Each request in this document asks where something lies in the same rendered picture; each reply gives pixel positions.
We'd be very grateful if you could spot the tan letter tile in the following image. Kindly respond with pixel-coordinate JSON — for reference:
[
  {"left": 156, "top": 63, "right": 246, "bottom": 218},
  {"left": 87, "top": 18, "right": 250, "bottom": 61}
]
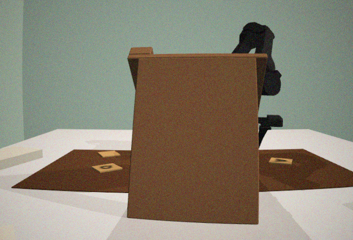
[
  {"left": 92, "top": 163, "right": 122, "bottom": 173},
  {"left": 98, "top": 151, "right": 120, "bottom": 157},
  {"left": 269, "top": 158, "right": 292, "bottom": 165}
]

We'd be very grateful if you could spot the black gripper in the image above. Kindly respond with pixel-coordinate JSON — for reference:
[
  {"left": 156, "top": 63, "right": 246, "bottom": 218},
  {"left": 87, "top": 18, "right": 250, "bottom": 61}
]
[{"left": 258, "top": 115, "right": 283, "bottom": 147}]

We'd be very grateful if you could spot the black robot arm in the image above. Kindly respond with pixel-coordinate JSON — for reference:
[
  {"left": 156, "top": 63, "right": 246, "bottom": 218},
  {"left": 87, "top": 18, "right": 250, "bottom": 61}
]
[{"left": 232, "top": 22, "right": 282, "bottom": 96}]

